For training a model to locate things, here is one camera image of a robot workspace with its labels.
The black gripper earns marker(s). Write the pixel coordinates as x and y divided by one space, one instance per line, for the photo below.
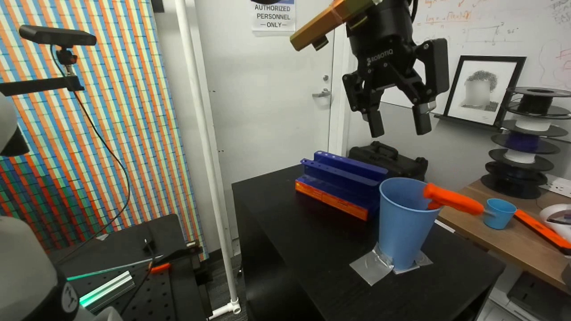
383 36

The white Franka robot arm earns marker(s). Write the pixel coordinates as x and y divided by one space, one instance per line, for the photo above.
23 268

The blue and orange tool rack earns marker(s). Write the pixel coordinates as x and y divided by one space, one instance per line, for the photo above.
340 180

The large blue cup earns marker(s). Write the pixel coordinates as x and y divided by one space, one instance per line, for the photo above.
403 228

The small blue cup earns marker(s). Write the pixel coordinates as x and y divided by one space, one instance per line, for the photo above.
497 214

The orange utility tool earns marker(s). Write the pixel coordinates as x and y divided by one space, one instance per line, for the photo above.
544 228

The black and orange hand tool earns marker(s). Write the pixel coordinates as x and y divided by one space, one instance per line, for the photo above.
158 268

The black framed portrait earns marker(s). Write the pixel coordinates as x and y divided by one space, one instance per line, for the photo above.
483 89

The blue filament spool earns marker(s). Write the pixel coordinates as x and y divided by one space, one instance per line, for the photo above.
522 143

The white filament spool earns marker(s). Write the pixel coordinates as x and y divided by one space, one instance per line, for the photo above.
531 125
519 159

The black filament spool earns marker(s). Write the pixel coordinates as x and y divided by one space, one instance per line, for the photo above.
510 184

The grey spool with black core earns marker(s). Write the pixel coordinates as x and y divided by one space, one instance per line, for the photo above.
537 100

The authorized personnel sign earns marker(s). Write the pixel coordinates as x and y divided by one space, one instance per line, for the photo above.
273 13

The grey square mat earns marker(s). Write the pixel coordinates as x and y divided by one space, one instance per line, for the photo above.
369 269

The white cardboard box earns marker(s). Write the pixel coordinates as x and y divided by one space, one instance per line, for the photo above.
560 187

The wooden desk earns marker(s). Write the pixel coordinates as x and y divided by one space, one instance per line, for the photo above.
517 250

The white tape roll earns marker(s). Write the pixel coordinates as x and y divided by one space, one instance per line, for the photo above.
554 216

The slim white pole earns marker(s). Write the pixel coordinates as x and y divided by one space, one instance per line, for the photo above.
207 148

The black breadboard table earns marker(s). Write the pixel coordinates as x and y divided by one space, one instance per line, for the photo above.
153 296

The reflective metal bar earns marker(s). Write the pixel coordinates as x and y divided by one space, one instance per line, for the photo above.
107 286

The tan wrist camera block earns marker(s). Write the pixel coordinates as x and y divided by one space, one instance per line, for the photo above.
323 23

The black stereo camera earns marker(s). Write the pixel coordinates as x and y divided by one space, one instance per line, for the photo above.
55 36

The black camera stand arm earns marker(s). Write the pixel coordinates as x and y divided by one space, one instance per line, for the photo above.
41 86

